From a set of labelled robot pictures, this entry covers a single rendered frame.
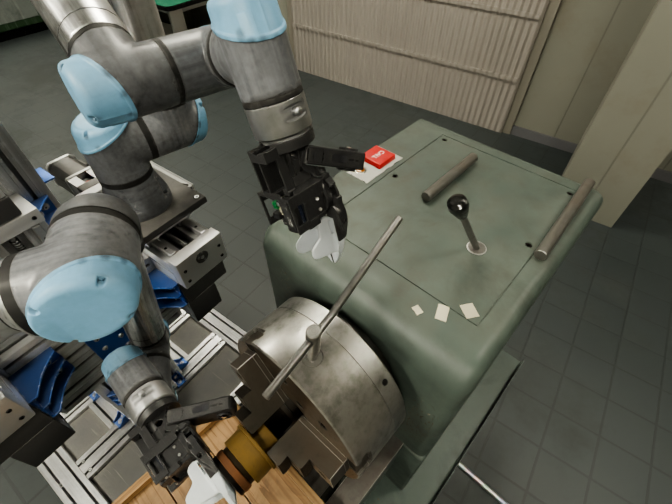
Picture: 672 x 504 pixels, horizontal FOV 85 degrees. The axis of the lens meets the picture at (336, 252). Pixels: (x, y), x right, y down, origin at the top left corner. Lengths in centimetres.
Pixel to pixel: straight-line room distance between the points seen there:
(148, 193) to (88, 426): 117
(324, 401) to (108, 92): 47
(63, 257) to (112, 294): 7
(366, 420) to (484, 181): 57
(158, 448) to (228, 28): 60
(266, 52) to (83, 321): 39
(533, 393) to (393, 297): 155
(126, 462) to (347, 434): 127
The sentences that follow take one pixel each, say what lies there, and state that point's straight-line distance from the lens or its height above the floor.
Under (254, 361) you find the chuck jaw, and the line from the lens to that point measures 65.
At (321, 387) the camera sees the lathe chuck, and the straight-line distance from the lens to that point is 57.
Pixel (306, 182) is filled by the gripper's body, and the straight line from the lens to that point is 49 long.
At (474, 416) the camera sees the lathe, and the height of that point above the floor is 54.
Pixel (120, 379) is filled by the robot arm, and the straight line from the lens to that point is 80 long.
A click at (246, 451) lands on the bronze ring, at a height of 112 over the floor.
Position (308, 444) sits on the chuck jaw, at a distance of 67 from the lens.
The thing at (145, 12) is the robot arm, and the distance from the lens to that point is 86.
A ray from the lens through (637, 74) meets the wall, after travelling 269.
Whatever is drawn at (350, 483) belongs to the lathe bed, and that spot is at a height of 86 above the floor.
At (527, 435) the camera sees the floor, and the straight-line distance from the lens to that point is 201.
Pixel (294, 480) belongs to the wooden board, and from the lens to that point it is 87.
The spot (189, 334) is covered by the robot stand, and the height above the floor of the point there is 21.
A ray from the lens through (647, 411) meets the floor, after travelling 235.
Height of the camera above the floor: 176
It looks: 48 degrees down
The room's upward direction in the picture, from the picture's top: straight up
